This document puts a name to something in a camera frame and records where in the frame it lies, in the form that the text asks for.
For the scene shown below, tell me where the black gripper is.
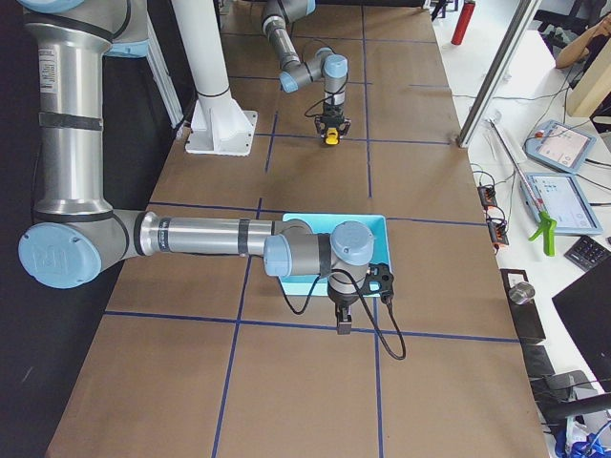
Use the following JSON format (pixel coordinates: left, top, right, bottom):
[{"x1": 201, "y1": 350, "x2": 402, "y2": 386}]
[
  {"x1": 327, "y1": 290, "x2": 359, "y2": 335},
  {"x1": 322, "y1": 103, "x2": 343, "y2": 142}
]

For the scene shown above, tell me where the yellow beetle toy car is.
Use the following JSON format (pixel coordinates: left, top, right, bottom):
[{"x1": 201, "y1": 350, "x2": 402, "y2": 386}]
[{"x1": 325, "y1": 128, "x2": 339, "y2": 146}]

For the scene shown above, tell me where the person forearm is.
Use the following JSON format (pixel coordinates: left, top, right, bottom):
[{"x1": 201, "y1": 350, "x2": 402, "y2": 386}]
[{"x1": 555, "y1": 15, "x2": 610, "y2": 69}]

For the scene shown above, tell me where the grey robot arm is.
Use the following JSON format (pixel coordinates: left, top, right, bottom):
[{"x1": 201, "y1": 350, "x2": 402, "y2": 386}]
[
  {"x1": 18, "y1": 1, "x2": 386, "y2": 334},
  {"x1": 261, "y1": 0, "x2": 350, "y2": 146}
]

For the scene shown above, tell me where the turquoise plastic bin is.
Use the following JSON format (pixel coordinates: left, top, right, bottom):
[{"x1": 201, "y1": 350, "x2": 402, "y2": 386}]
[{"x1": 281, "y1": 213, "x2": 391, "y2": 296}]

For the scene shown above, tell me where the orange black power strip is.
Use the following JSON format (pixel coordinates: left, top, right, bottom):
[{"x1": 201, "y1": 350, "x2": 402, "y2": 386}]
[{"x1": 477, "y1": 185, "x2": 497, "y2": 208}]

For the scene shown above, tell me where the metal cup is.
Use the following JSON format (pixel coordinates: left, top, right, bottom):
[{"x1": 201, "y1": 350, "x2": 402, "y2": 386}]
[{"x1": 508, "y1": 281, "x2": 536, "y2": 305}]

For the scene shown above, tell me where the black box under cup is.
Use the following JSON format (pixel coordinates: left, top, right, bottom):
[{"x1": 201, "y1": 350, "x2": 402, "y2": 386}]
[{"x1": 500, "y1": 268, "x2": 546, "y2": 344}]

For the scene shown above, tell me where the red fire extinguisher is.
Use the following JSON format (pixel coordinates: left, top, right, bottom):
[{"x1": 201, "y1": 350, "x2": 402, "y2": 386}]
[{"x1": 451, "y1": 0, "x2": 476, "y2": 46}]

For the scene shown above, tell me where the upper teach pendant tablet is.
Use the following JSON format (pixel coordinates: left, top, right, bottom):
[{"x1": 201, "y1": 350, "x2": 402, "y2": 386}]
[{"x1": 523, "y1": 120, "x2": 596, "y2": 174}]

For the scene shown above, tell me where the teach pendant tablet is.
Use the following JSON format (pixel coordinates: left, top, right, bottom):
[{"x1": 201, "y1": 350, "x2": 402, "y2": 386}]
[
  {"x1": 523, "y1": 120, "x2": 596, "y2": 174},
  {"x1": 525, "y1": 173, "x2": 603, "y2": 236}
]

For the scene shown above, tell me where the lower teach pendant tablet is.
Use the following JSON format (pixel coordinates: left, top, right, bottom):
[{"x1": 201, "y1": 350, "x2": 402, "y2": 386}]
[{"x1": 525, "y1": 173, "x2": 603, "y2": 236}]

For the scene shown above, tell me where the black laptop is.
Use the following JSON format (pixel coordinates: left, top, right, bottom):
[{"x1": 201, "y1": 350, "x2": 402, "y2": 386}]
[{"x1": 553, "y1": 264, "x2": 610, "y2": 380}]

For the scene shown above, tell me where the black keyboard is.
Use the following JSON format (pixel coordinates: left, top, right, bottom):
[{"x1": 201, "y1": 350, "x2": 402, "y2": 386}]
[{"x1": 564, "y1": 236, "x2": 610, "y2": 272}]

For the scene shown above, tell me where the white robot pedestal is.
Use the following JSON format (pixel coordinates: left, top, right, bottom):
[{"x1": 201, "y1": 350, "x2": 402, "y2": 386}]
[{"x1": 172, "y1": 0, "x2": 258, "y2": 156}]

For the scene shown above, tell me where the aluminium frame post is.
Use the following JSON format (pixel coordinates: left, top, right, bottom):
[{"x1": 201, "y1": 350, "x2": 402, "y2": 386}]
[{"x1": 456, "y1": 0, "x2": 540, "y2": 148}]

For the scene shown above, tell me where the green handled reacher grabber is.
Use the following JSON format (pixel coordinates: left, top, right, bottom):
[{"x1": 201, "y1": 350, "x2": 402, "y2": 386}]
[{"x1": 487, "y1": 118, "x2": 557, "y2": 257}]

